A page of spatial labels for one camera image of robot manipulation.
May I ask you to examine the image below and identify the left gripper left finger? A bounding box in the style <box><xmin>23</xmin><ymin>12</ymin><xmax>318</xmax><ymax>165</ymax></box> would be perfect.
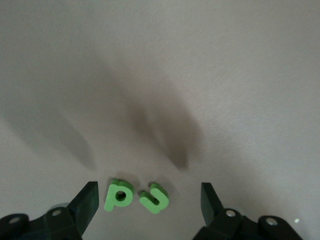
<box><xmin>0</xmin><ymin>181</ymin><xmax>101</xmax><ymax>240</ymax></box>

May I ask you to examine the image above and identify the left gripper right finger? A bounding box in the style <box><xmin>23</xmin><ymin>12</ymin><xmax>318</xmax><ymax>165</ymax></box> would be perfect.
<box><xmin>193</xmin><ymin>182</ymin><xmax>302</xmax><ymax>240</ymax></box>

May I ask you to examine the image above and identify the green foam letter p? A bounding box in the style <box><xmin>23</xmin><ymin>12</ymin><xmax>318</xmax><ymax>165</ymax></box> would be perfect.
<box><xmin>103</xmin><ymin>178</ymin><xmax>133</xmax><ymax>213</ymax></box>

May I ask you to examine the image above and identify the green foam letter u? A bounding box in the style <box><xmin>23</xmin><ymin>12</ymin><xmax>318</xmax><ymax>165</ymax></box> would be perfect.
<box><xmin>138</xmin><ymin>182</ymin><xmax>170</xmax><ymax>215</ymax></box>

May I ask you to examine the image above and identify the brown table mat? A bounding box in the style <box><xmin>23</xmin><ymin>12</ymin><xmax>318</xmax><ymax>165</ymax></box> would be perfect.
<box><xmin>0</xmin><ymin>0</ymin><xmax>320</xmax><ymax>240</ymax></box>

